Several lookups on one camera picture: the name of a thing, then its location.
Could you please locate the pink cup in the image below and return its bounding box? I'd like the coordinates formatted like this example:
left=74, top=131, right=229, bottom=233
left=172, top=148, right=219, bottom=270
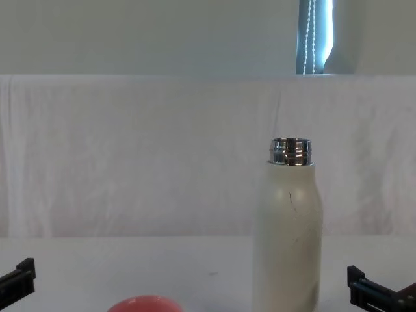
left=106, top=294, right=185, bottom=312

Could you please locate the white table cloth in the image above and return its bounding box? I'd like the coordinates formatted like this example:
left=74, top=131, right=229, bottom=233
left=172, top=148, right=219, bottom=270
left=0, top=235, right=416, bottom=312

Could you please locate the white draped backdrop cloth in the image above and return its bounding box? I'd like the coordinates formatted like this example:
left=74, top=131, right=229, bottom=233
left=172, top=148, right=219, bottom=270
left=0, top=73, right=416, bottom=239

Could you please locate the white curtain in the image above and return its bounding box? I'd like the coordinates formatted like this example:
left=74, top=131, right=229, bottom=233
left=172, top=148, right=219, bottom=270
left=0, top=0, right=302, bottom=77
left=323, top=0, right=416, bottom=77

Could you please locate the cream vacuum bottle steel neck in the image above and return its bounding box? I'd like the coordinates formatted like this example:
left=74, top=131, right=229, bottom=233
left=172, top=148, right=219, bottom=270
left=252, top=137, right=323, bottom=311

